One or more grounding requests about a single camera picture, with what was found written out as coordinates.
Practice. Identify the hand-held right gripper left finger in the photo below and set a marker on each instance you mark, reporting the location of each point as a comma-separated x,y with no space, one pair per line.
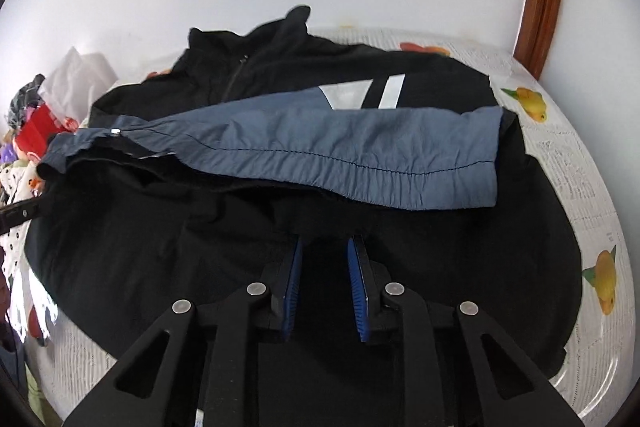
292,277

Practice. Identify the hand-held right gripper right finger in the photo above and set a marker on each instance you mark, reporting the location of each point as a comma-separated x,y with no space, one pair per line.
356,277

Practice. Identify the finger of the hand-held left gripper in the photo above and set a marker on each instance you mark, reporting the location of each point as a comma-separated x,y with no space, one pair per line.
17,214

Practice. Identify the black white blue jacket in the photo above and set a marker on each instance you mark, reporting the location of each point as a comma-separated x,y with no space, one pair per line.
350,142

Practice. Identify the white polka-dot cloth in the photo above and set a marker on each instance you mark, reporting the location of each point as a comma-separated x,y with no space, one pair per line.
20,257

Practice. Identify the red paper bag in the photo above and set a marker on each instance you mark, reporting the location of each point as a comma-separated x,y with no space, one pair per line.
42,132

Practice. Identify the grey plaid cloth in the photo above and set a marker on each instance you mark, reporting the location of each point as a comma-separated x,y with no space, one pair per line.
25,99

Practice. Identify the white plastic bag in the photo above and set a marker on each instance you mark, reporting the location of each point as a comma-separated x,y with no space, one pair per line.
77,77

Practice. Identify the fruit-printed tablecloth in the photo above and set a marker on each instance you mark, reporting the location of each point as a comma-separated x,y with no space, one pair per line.
565,167

